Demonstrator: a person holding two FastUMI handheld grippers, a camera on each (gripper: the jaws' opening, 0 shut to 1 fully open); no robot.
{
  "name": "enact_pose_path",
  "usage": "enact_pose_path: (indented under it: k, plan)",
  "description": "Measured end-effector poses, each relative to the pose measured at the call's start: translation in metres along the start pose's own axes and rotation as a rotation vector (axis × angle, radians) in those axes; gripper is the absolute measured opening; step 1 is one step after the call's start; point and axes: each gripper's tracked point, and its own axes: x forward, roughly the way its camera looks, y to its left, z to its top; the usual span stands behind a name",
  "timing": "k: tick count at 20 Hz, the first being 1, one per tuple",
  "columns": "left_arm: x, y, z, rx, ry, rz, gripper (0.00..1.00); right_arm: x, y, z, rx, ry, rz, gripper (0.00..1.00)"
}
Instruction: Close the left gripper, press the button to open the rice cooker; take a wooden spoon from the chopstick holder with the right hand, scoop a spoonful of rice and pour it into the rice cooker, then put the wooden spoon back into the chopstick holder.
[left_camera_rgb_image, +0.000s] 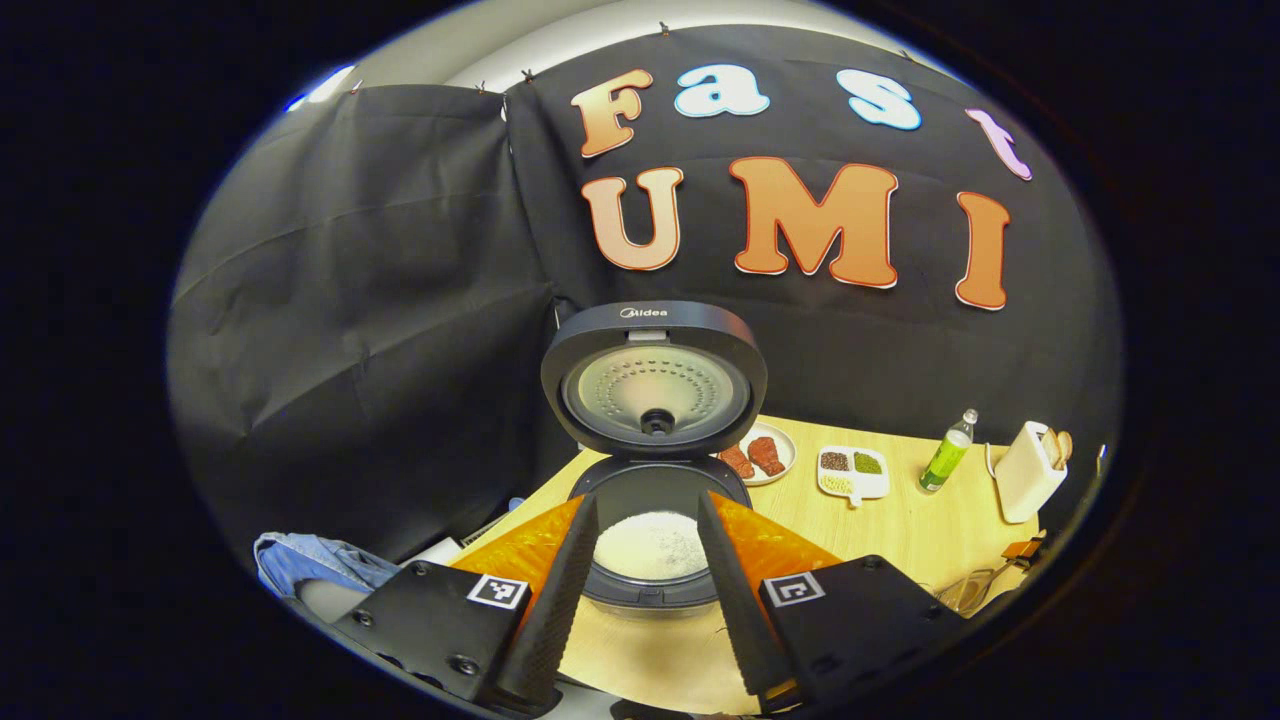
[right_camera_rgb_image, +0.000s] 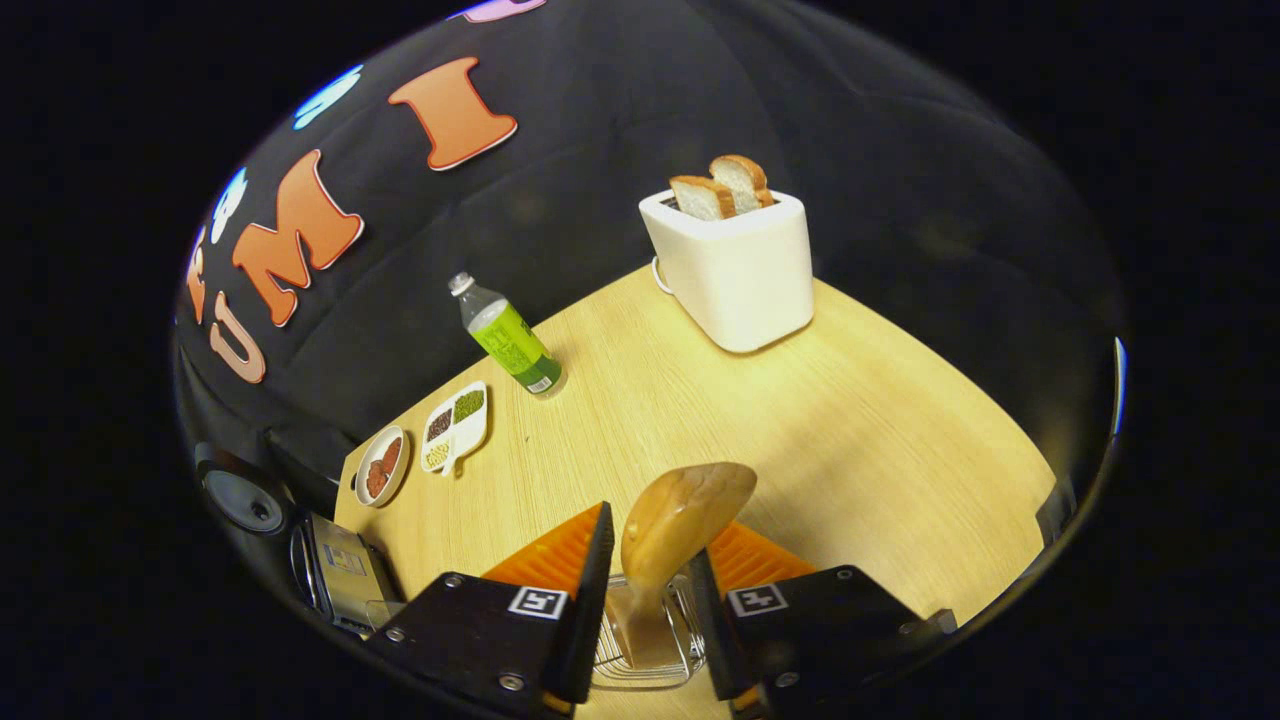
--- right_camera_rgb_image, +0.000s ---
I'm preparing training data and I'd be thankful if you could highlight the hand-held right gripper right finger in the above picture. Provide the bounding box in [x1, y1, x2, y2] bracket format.
[685, 520, 956, 719]

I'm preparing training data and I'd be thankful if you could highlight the wire chopstick holder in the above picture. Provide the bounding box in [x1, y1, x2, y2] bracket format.
[590, 572, 706, 691]

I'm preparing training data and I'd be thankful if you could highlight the black backdrop cloth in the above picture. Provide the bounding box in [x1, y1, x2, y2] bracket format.
[175, 0, 1121, 521]

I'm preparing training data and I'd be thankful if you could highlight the white toaster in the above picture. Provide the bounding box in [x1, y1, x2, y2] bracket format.
[638, 188, 815, 354]

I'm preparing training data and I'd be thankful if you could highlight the bread slice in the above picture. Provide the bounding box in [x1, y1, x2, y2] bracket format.
[669, 175, 738, 222]
[709, 154, 776, 214]

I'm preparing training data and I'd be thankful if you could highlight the green label bottle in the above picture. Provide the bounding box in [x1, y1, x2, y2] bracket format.
[447, 271, 564, 398]

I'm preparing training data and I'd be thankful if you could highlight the white divided dish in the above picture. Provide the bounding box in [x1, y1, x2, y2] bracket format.
[419, 380, 490, 477]

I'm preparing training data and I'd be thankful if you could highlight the round white plate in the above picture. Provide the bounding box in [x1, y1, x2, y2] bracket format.
[354, 425, 411, 508]

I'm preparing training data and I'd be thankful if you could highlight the black rice cooker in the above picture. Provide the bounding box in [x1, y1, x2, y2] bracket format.
[195, 440, 403, 641]

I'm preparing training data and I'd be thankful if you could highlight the wooden spoon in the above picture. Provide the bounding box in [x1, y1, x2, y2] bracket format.
[605, 462, 758, 669]

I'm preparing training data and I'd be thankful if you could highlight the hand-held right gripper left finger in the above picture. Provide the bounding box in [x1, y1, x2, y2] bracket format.
[365, 500, 616, 719]

